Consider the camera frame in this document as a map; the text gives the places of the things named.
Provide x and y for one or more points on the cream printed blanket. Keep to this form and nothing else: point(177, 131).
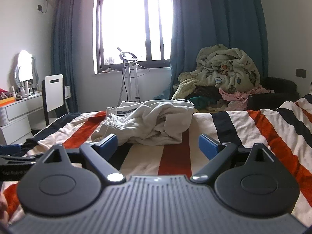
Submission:
point(229, 65)

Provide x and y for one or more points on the striped blanket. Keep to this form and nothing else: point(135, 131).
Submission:
point(243, 129)

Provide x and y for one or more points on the green cloth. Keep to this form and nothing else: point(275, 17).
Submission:
point(198, 102)

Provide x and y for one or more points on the wall socket with plug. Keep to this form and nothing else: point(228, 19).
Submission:
point(40, 7)

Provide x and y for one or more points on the dark wall switch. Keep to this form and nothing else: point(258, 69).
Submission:
point(301, 73)

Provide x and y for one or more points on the white chair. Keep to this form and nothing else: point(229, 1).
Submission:
point(53, 92)

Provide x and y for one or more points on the orange box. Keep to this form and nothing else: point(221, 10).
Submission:
point(7, 101)

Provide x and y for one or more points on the row of cosmetic bottles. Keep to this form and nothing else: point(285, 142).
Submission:
point(23, 91)

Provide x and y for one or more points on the blue curtain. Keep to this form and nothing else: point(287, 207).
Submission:
point(214, 17)
point(70, 41)

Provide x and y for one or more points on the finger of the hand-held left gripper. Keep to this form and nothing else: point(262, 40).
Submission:
point(11, 149)

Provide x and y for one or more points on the black armchair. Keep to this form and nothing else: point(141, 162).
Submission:
point(280, 85)

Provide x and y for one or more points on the white dressing table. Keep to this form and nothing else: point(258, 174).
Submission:
point(17, 117)

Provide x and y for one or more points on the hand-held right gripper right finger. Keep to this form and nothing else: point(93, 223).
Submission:
point(206, 146)

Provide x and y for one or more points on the window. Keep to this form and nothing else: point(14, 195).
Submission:
point(136, 19)

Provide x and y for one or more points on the garment steamer stand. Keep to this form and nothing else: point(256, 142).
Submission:
point(129, 78)

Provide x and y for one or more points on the pink cloth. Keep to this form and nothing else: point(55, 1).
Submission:
point(235, 100)

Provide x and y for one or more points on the dark cloth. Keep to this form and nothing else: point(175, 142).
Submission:
point(207, 92)

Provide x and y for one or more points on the wavy table mirror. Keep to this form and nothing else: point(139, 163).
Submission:
point(24, 65)

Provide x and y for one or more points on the pale yellow knit blanket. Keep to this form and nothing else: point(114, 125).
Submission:
point(190, 82)

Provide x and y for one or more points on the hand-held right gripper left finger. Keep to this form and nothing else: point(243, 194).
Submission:
point(111, 143)

